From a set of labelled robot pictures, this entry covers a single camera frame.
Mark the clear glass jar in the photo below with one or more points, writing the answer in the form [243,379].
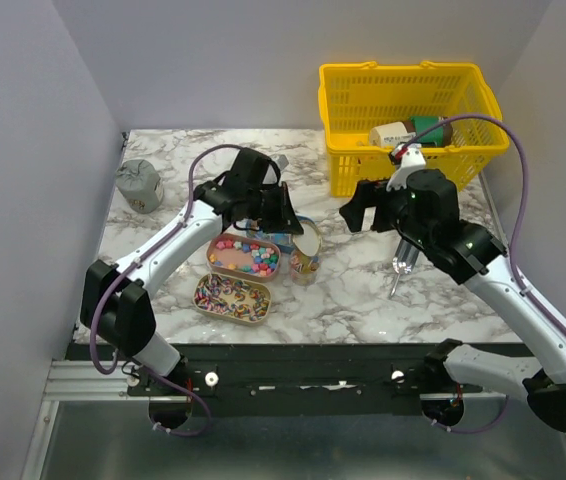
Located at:
[303,268]

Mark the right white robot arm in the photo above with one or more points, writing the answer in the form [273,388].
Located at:
[474,258]

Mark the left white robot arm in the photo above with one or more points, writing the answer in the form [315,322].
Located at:
[116,299]

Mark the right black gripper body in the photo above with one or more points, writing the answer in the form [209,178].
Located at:
[390,213]

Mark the beige tray rainbow lollipops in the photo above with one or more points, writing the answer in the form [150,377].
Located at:
[232,299]

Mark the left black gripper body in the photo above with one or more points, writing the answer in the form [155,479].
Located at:
[267,208]

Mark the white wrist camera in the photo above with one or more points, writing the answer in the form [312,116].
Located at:
[275,169]
[407,159]

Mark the yellow plastic basket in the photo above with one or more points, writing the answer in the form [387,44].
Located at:
[368,109]

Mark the grey drawstring pouch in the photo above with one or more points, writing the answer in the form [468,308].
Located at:
[140,184]

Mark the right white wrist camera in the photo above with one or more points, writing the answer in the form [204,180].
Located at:
[407,159]

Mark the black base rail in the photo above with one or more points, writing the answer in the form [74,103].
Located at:
[319,380]

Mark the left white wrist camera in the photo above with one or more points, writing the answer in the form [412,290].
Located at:
[275,169]

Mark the pink tray star candies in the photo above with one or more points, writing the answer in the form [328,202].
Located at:
[244,258]

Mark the green brown bottle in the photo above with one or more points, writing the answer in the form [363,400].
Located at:
[391,134]

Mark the blue tray clear lollipops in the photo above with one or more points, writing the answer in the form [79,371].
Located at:
[281,240]

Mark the silver metal scoop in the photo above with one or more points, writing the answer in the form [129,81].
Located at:
[403,262]

